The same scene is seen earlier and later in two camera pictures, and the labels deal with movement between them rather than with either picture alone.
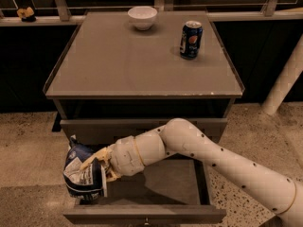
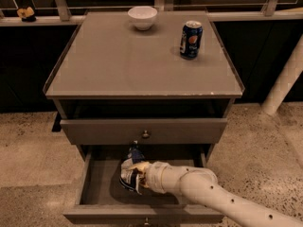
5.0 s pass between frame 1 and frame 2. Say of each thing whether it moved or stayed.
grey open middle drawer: stayed
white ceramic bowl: stayed
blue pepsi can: stayed
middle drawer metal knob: stayed
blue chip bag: moved
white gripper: moved
